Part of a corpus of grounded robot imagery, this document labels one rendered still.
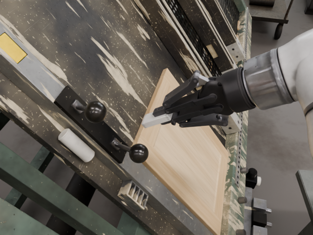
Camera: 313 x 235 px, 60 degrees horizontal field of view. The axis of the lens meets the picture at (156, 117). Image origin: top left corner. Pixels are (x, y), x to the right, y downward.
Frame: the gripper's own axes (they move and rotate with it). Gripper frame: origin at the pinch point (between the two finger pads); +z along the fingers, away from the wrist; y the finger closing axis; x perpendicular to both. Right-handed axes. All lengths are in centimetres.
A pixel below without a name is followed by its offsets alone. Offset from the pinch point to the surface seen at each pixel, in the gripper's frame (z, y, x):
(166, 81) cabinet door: 13.8, -10.1, -32.6
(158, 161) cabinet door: 13.8, -17.8, -4.4
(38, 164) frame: 156, -42, -49
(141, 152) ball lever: -0.1, 0.8, 10.1
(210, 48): 14, -29, -83
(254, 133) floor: 40, -148, -137
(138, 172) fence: 11.7, -10.2, 5.0
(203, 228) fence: 11.7, -42.4, 3.3
